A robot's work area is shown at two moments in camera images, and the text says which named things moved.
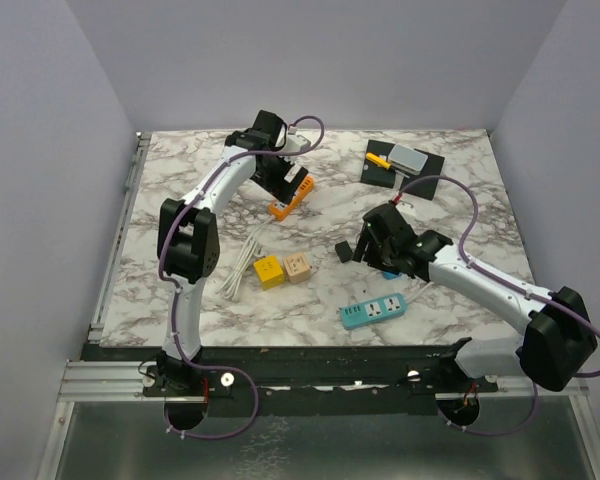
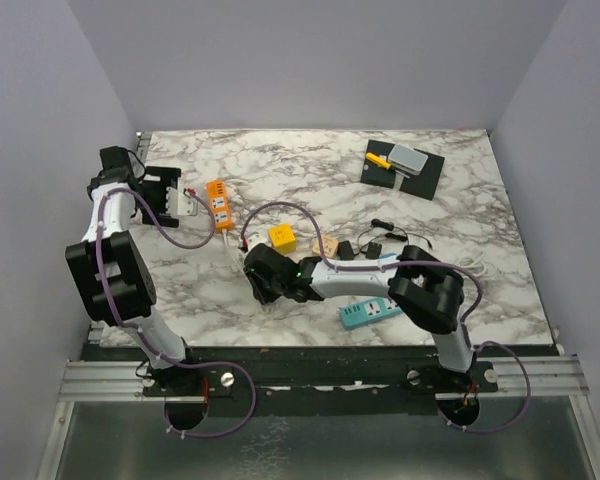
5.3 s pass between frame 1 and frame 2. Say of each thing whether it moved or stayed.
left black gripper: moved
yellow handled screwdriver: stayed
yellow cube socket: moved
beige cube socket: moved
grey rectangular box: stayed
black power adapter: stayed
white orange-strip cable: moved
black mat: stayed
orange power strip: moved
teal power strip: stayed
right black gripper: moved
